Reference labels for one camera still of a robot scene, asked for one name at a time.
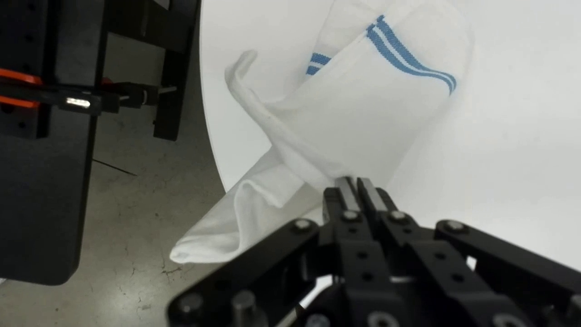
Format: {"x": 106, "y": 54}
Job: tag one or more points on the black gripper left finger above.
{"x": 351, "y": 255}

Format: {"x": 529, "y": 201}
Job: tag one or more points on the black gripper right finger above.
{"x": 460, "y": 274}

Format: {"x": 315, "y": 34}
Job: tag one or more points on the white towel with blue stripes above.
{"x": 364, "y": 116}

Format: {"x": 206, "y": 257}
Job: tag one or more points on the black tripod stand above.
{"x": 42, "y": 201}

